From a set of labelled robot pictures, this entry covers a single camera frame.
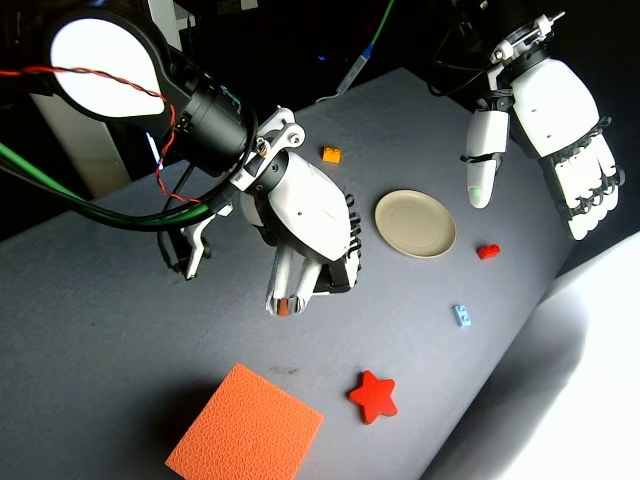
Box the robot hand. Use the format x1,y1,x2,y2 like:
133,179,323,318
459,57,627,242
238,151,365,297

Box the beige round plate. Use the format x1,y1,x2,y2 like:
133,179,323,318
374,188,458,260

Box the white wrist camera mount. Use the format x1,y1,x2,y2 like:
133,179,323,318
172,219,215,281

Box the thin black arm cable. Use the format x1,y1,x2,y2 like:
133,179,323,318
427,29,496,99

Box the white cabinet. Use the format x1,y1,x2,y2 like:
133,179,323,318
27,0,197,197

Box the red twisted wire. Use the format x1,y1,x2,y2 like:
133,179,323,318
0,66,202,205

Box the thin green cable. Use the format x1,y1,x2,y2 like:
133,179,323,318
372,0,399,49

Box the red star block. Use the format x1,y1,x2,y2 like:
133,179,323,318
347,369,399,426

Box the thick green arm cable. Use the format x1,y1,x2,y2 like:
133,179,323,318
0,142,221,232

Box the grey table cloth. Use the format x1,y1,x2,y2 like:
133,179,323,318
0,67,589,480

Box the orange foam block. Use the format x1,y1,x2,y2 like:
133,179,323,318
164,363,325,480

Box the white backdrop sheet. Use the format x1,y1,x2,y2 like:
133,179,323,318
419,232,640,480

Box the white light strip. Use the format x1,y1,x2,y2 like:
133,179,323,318
144,130,165,172

